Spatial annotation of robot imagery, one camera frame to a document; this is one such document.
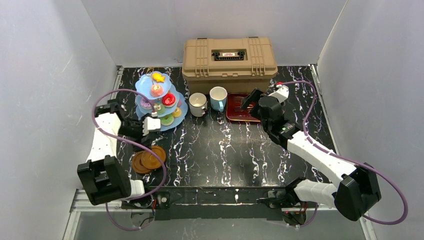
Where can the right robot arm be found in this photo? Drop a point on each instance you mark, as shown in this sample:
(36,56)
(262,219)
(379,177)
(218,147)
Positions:
(352,190)

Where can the green kiwi tart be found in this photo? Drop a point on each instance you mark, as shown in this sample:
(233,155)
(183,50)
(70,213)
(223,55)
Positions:
(160,109)

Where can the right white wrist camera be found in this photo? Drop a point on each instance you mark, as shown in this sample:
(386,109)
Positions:
(281,93)

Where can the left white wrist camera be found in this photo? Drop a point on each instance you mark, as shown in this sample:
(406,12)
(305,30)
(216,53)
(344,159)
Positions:
(150,124)

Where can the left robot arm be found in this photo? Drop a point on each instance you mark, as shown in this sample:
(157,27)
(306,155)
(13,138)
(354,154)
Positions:
(102,176)

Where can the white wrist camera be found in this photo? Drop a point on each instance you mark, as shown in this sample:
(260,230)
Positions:
(281,93)
(150,124)

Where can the blue three-tier cake stand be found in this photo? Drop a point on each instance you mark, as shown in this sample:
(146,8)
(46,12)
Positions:
(143,86)

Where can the tan plastic toolbox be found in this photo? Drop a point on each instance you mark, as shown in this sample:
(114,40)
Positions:
(239,65)

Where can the light blue mug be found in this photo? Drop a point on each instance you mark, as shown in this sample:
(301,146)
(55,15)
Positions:
(218,98)

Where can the brown wooden coaster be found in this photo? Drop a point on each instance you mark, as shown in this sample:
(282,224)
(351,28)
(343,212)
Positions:
(137,164)
(149,161)

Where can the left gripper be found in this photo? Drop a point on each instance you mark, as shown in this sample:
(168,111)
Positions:
(139,127)

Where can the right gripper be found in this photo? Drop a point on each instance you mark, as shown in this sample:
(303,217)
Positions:
(255,103)

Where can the green frosted donut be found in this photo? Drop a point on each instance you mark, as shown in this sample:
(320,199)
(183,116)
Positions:
(167,120)

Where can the pink round pastry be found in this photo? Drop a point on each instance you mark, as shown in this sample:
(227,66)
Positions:
(156,90)

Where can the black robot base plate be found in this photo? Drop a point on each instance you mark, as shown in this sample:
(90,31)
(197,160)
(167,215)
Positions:
(189,202)

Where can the purple frosted donut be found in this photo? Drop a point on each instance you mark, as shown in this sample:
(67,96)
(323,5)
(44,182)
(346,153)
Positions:
(145,104)

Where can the orange pastry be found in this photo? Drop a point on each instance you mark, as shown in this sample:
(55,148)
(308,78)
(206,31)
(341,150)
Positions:
(158,77)

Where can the red serving tray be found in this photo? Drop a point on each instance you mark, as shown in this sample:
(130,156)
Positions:
(235,113)

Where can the white mug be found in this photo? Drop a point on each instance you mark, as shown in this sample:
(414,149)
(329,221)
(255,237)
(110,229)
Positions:
(198,104)

